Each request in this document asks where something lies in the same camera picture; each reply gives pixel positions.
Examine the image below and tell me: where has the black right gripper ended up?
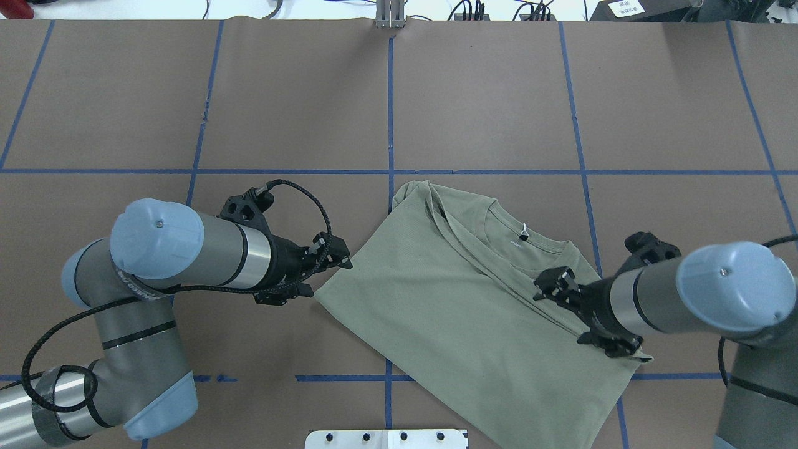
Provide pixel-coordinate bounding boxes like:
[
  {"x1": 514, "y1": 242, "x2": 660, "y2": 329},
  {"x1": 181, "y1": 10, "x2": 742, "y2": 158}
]
[{"x1": 533, "y1": 267, "x2": 642, "y2": 358}]

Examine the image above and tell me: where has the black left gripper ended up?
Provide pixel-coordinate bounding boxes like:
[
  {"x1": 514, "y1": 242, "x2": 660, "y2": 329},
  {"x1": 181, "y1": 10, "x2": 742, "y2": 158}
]
[{"x1": 253, "y1": 232, "x2": 353, "y2": 306}]

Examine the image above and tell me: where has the sage green long-sleeve shirt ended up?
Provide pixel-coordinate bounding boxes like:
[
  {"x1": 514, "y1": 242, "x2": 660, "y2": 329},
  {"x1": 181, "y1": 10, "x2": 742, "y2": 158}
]
[{"x1": 316, "y1": 181, "x2": 651, "y2": 448}]

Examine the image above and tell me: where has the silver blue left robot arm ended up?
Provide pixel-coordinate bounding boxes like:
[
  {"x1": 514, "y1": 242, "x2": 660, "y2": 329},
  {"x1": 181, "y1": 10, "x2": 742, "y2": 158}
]
[{"x1": 2, "y1": 193, "x2": 352, "y2": 448}]

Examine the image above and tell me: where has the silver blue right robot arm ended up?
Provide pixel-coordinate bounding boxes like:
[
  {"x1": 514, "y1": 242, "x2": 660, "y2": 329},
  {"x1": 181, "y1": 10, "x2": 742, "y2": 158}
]
[{"x1": 534, "y1": 232, "x2": 797, "y2": 448}]

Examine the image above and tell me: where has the orange black connector board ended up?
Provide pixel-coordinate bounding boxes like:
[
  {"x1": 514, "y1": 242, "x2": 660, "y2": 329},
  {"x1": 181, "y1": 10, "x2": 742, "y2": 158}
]
[{"x1": 446, "y1": 1, "x2": 556, "y2": 22}]

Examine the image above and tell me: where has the black box white label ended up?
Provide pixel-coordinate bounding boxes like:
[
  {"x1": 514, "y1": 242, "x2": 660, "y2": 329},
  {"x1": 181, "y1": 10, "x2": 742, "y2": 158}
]
[{"x1": 588, "y1": 1, "x2": 703, "y2": 22}]

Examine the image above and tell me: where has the red water bottle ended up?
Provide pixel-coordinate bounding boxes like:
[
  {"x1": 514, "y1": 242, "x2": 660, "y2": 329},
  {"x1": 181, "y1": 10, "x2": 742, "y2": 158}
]
[{"x1": 0, "y1": 0, "x2": 35, "y2": 20}]

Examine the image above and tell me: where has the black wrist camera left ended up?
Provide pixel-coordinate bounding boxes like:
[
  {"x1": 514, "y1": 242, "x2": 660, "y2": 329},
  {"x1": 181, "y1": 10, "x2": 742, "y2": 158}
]
[{"x1": 217, "y1": 186, "x2": 274, "y2": 234}]

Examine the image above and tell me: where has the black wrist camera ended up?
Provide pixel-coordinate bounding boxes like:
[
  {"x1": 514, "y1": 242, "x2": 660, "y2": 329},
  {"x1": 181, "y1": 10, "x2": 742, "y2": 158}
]
[
  {"x1": 217, "y1": 186, "x2": 274, "y2": 234},
  {"x1": 617, "y1": 232, "x2": 682, "y2": 274}
]

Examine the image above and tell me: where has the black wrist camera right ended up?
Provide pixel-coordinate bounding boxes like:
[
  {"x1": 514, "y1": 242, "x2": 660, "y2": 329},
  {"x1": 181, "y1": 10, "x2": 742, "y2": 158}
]
[{"x1": 617, "y1": 232, "x2": 682, "y2": 274}]

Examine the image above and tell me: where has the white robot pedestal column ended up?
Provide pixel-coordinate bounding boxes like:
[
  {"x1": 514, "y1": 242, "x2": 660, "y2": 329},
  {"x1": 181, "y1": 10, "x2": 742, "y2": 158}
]
[{"x1": 304, "y1": 428, "x2": 470, "y2": 448}]

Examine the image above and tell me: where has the aluminium frame post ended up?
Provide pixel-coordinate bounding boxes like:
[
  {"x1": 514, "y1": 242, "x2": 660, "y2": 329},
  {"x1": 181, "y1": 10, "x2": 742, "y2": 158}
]
[{"x1": 374, "y1": 0, "x2": 406, "y2": 29}]

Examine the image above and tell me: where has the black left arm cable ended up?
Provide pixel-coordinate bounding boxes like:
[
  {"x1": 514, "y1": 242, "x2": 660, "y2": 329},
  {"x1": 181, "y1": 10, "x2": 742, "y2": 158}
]
[{"x1": 21, "y1": 180, "x2": 334, "y2": 413}]

